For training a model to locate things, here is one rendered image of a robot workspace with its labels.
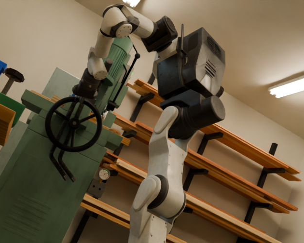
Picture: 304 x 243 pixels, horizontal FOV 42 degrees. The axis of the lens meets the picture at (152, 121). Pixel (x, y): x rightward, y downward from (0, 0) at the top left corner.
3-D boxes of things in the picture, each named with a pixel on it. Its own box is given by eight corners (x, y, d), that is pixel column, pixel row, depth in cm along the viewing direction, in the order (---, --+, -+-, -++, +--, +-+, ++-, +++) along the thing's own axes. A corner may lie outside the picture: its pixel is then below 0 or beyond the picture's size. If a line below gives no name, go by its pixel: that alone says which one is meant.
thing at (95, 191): (87, 191, 213) (93, 177, 215) (85, 192, 225) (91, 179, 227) (101, 198, 214) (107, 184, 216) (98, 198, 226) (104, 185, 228)
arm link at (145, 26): (131, 15, 159) (159, 31, 178) (116, -6, 164) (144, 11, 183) (112, 36, 163) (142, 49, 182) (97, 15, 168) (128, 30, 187)
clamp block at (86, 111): (61, 108, 212) (69, 93, 215) (60, 113, 225) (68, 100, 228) (86, 120, 214) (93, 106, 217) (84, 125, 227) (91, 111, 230)
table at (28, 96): (18, 93, 209) (24, 83, 210) (22, 106, 238) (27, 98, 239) (122, 144, 217) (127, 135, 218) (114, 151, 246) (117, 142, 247)
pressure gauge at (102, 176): (94, 180, 212) (101, 166, 215) (94, 180, 216) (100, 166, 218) (105, 184, 213) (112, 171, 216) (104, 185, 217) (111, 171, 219)
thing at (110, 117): (96, 125, 257) (104, 109, 260) (95, 127, 263) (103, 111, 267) (109, 131, 258) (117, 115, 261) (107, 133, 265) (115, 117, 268)
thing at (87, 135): (38, 114, 218) (41, 108, 219) (39, 122, 238) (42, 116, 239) (103, 147, 224) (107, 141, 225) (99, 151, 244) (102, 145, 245)
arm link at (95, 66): (86, 87, 185) (94, 70, 177) (80, 70, 190) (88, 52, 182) (108, 87, 191) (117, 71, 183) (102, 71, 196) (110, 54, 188)
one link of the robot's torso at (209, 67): (234, 107, 187) (232, 52, 207) (192, 65, 166) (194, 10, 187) (183, 127, 203) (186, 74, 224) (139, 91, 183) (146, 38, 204)
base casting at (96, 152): (26, 127, 215) (34, 113, 218) (31, 142, 270) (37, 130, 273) (101, 163, 221) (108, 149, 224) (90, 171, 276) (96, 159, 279)
